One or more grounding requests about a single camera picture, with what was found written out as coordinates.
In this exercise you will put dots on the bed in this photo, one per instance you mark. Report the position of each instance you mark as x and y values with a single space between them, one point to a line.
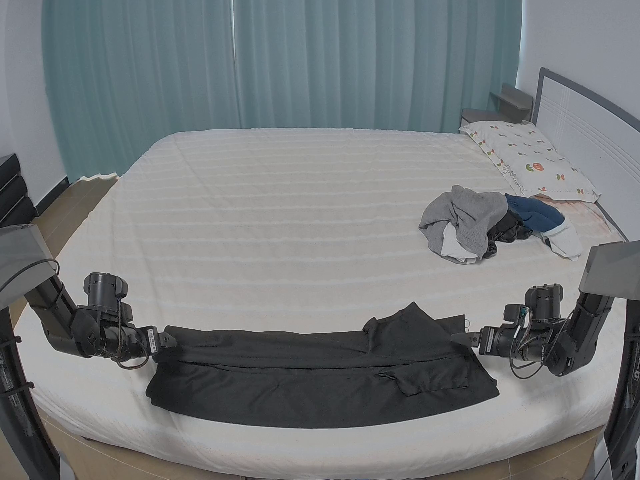
275 218

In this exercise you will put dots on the pile of clothes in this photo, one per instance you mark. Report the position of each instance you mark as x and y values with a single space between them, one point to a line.
465 218

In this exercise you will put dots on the white printed pillow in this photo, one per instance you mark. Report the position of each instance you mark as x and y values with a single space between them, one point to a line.
530 158

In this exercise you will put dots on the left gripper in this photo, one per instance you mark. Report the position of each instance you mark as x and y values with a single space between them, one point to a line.
150 340

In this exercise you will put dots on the black chest of drawers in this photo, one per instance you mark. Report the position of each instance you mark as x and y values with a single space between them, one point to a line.
12 193

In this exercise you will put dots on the black T-shirt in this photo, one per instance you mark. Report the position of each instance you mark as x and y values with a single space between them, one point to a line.
300 368

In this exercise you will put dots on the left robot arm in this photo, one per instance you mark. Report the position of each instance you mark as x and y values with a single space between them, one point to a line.
55 318

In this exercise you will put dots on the grey bedside table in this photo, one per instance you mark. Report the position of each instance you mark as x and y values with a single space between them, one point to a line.
512 99

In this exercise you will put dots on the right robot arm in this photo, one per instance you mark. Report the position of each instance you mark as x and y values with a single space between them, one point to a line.
580 328

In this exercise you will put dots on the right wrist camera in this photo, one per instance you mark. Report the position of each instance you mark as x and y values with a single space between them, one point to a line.
514 314

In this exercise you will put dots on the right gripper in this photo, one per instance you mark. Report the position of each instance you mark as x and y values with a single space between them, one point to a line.
492 340

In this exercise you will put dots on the blue-green curtain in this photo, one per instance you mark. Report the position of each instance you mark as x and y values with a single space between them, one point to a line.
375 43
140 58

